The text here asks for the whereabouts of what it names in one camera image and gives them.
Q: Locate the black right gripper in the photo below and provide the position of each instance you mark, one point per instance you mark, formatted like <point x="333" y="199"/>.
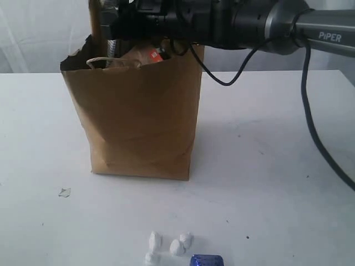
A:
<point x="177" y="20"/>

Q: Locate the brown stand-up pouch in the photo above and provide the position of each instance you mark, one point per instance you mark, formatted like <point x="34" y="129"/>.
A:
<point x="138" y="57"/>

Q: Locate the spaghetti packet dark blue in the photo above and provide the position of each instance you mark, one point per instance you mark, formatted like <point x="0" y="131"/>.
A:
<point x="106" y="47"/>

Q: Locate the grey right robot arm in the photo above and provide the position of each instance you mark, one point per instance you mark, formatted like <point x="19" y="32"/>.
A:
<point x="278" y="27"/>

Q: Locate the brown paper bag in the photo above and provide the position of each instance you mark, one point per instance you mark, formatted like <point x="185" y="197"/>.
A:
<point x="140" y="120"/>

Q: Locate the clear plastic scrap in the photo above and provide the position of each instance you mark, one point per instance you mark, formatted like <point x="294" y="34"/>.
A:
<point x="65" y="193"/>

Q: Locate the white crumpled wad upper right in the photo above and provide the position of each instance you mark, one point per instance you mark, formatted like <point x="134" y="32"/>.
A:
<point x="186" y="239"/>

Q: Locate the white crumpled wad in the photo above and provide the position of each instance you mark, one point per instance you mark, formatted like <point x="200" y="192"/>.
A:
<point x="176" y="248"/>
<point x="186" y="239"/>
<point x="155" y="241"/>
<point x="152" y="258"/>

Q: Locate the white crumpled wad upper left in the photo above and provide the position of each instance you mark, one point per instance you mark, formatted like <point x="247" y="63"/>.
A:
<point x="155" y="241"/>

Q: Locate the white crumpled wad lower right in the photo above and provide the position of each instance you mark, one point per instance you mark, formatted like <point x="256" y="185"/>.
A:
<point x="176" y="248"/>

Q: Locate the white crumpled wad bottom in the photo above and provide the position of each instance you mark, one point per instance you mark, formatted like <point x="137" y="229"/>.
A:
<point x="152" y="258"/>

